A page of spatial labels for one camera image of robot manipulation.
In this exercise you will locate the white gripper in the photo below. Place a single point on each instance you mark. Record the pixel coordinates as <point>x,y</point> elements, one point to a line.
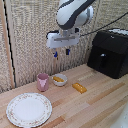
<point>63,39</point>

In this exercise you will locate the white bowl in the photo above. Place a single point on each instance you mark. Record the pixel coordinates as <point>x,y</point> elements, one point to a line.
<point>60,83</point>

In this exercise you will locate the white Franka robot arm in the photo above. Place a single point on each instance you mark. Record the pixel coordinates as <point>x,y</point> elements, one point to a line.
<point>71,13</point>

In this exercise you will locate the yellow food piece in bowl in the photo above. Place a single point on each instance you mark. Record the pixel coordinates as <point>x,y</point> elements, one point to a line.
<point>58,79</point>

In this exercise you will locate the beige woven folding screen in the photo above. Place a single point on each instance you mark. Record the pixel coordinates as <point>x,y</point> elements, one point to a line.
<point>30,40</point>

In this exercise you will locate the pink cup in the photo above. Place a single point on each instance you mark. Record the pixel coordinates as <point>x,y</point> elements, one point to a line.
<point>42,82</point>

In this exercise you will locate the white plate with floral rim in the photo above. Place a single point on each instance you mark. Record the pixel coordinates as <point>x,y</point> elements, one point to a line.
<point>29,110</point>

